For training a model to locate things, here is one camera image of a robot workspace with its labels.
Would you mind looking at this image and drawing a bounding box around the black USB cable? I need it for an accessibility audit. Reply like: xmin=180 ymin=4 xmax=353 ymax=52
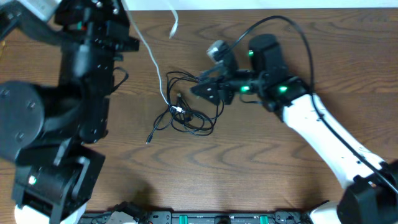
xmin=146 ymin=70 xmax=225 ymax=144

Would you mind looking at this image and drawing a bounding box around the white USB cable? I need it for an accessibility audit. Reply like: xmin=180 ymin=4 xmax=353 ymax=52
xmin=123 ymin=0 xmax=187 ymax=113

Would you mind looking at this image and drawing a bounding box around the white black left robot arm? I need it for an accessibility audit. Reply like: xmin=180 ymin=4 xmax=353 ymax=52
xmin=1 ymin=0 xmax=139 ymax=223

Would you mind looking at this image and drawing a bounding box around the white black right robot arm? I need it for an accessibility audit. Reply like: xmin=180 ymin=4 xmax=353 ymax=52
xmin=191 ymin=34 xmax=397 ymax=223

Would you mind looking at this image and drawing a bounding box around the black right camera cable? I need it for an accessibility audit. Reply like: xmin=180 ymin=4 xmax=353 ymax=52
xmin=229 ymin=14 xmax=398 ymax=194

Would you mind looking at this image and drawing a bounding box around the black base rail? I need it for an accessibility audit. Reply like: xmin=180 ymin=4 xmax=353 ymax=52
xmin=78 ymin=202 xmax=311 ymax=224

